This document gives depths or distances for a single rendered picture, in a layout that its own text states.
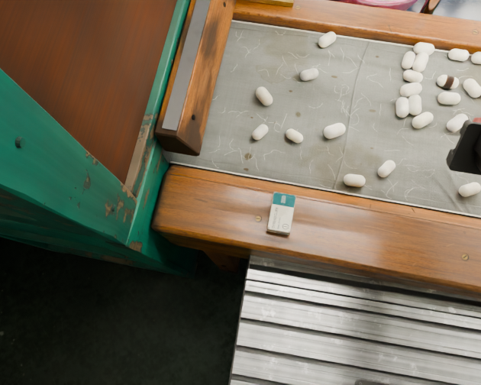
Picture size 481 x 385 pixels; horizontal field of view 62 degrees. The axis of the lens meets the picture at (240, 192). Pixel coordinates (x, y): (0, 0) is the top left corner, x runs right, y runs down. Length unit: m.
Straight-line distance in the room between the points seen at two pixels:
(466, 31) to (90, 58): 0.65
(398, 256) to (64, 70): 0.51
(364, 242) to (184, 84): 0.36
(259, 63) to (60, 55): 0.45
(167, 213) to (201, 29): 0.29
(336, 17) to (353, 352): 0.58
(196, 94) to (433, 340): 0.55
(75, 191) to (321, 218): 0.37
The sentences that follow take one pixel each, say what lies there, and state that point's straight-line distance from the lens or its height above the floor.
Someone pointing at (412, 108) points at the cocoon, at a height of 0.76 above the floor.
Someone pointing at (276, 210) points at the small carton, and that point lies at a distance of 0.61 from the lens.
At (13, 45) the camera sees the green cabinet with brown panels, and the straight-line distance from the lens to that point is 0.34.
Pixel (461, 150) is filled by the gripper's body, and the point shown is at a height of 0.91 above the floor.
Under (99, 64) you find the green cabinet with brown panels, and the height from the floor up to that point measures 1.03.
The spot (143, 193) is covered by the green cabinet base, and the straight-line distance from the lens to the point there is 0.59.
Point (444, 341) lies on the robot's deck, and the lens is 0.77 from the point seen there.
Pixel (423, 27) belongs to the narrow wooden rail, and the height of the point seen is 0.76.
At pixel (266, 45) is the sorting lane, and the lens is 0.79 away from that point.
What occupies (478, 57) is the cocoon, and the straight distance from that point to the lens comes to 0.84.
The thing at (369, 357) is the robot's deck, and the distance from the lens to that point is 0.74.
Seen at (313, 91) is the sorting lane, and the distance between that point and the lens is 0.74.
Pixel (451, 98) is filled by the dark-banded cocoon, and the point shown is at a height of 0.76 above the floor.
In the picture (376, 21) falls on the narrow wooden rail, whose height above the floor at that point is 0.76.
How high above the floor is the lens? 1.38
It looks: 74 degrees down
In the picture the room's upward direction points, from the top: 7 degrees counter-clockwise
